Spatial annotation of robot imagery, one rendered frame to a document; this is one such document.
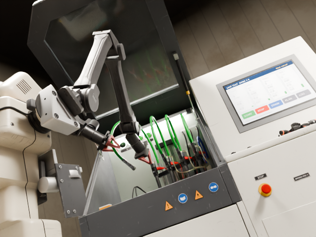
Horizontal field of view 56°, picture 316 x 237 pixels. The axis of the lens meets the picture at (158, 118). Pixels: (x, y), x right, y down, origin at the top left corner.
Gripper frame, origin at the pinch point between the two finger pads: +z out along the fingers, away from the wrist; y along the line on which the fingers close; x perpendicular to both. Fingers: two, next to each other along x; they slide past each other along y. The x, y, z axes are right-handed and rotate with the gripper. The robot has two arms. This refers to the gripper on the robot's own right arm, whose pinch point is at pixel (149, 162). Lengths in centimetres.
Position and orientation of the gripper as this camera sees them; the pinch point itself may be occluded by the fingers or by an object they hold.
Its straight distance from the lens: 156.5
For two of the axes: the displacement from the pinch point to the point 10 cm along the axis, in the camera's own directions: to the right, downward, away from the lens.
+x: -8.5, 4.1, 3.2
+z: 5.1, 7.8, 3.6
